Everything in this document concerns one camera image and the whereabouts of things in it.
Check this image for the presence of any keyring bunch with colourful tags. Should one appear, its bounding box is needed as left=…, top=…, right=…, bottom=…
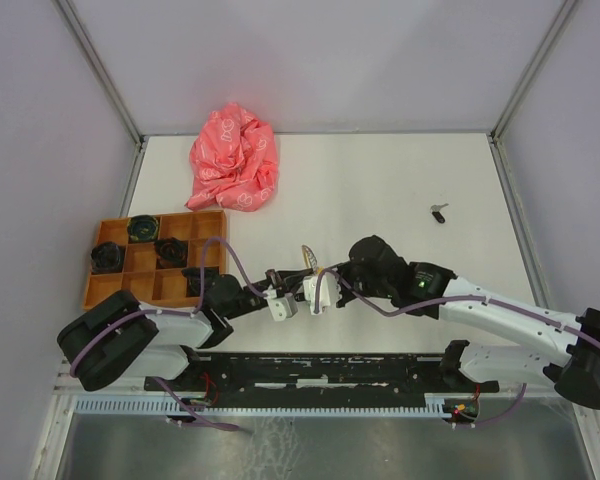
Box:
left=301, top=245, right=322, bottom=275

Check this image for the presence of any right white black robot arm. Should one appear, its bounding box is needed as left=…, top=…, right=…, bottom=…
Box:
left=333, top=235, right=600, bottom=410

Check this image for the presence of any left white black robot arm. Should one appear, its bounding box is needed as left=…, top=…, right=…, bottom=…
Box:
left=57, top=267, right=312, bottom=392

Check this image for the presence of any key with black fob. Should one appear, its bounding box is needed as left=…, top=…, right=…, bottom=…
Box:
left=430, top=203, right=448, bottom=224

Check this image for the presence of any black rosette middle tray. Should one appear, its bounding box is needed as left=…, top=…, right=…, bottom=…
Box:
left=154, top=237, right=188, bottom=269

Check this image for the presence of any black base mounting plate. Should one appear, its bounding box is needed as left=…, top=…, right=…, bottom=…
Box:
left=166, top=352, right=499, bottom=410

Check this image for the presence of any wooden compartment tray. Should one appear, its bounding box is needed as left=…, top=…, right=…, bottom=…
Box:
left=83, top=210, right=227, bottom=310

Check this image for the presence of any crumpled pink cloth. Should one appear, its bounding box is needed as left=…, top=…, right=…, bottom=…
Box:
left=186, top=103, right=279, bottom=212

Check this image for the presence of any black rosette top tray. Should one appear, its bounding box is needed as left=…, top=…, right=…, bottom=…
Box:
left=127, top=215, right=159, bottom=244

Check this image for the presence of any black rosette left tray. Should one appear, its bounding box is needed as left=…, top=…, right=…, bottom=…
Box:
left=90, top=241, right=125, bottom=274

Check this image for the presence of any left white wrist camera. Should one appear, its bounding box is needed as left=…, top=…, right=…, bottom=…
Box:
left=266, top=290, right=298, bottom=322

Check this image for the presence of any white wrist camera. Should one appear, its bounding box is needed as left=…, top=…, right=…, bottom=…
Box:
left=303, top=273, right=341, bottom=315
left=266, top=290, right=298, bottom=322

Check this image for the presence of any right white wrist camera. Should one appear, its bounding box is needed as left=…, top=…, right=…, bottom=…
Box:
left=303, top=273, right=341, bottom=315

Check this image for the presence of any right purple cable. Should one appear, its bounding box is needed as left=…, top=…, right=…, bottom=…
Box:
left=315, top=265, right=600, bottom=430

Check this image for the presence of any purple cable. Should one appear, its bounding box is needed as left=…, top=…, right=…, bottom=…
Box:
left=315, top=265, right=600, bottom=430
left=69, top=236, right=281, bottom=432

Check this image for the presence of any white slotted cable duct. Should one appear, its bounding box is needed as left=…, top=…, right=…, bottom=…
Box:
left=73, top=392, right=456, bottom=415

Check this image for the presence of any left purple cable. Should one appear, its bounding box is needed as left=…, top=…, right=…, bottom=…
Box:
left=69, top=236, right=281, bottom=432

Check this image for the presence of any left aluminium frame post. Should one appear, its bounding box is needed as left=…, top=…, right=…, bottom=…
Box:
left=54, top=0, right=146, bottom=146

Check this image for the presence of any aluminium frame post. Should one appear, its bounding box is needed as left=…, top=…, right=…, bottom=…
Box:
left=489, top=0, right=581, bottom=139
left=54, top=0, right=146, bottom=146

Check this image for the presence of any right aluminium frame post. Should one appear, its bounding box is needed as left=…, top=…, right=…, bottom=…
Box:
left=489, top=0, right=581, bottom=139

